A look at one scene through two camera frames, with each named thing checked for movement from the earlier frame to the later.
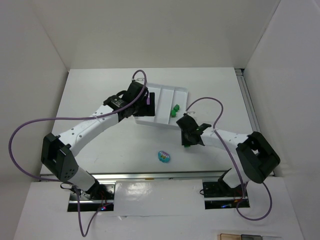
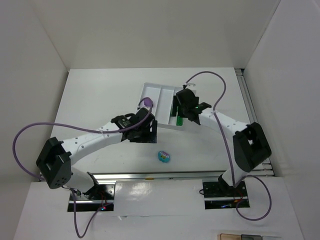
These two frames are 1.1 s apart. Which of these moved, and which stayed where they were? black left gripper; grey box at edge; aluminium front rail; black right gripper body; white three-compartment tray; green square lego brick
Moved: black right gripper body; black left gripper
Stayed: white three-compartment tray; green square lego brick; grey box at edge; aluminium front rail
